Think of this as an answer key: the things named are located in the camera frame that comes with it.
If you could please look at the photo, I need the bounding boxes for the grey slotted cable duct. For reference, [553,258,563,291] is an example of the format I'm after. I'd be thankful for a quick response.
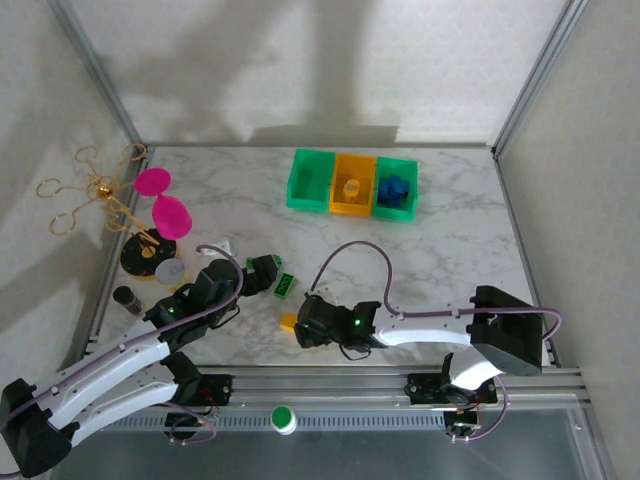
[107,412,449,434]

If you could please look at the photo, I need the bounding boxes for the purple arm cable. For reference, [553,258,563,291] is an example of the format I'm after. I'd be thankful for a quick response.
[0,243,246,476]
[308,241,564,446]

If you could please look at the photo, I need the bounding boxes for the gold wire stand black base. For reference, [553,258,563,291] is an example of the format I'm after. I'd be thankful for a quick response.
[35,143,180,280]

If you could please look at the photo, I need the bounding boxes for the grey round disc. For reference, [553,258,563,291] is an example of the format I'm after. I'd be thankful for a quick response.
[154,258,187,286]

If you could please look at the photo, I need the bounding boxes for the green push button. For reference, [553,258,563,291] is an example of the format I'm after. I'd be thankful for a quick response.
[269,404,297,435]

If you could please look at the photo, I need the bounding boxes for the green plastic bin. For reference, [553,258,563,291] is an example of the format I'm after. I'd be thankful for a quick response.
[285,148,336,212]
[370,156,419,222]

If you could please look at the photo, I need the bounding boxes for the small black bottle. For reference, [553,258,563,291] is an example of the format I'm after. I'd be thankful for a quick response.
[112,285,146,317]

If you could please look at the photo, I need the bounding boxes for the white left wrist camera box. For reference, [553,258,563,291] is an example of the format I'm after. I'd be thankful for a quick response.
[198,239,235,259]

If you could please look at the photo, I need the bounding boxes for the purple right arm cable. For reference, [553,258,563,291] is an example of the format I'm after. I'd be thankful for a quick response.
[308,241,564,446]

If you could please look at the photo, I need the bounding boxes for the long green lego brick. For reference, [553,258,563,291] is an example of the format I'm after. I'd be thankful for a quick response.
[273,273,297,300]

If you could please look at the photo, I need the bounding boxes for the aluminium frame post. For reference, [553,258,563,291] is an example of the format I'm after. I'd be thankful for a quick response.
[47,0,147,157]
[491,0,591,160]

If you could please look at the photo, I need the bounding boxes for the yellow plastic bin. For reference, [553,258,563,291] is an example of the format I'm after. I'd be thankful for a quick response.
[329,152,379,217]

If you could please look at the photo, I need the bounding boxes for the pink plastic wine glass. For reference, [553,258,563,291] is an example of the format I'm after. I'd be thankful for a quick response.
[133,167,194,240]

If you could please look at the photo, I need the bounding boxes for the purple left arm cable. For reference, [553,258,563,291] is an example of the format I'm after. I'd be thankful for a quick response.
[0,243,246,476]

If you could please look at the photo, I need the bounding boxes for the black controller board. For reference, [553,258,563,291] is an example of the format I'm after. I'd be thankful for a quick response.
[443,409,482,437]
[164,412,217,435]

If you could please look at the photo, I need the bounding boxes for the aluminium mounting rail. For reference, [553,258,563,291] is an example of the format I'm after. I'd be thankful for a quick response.
[84,367,594,416]

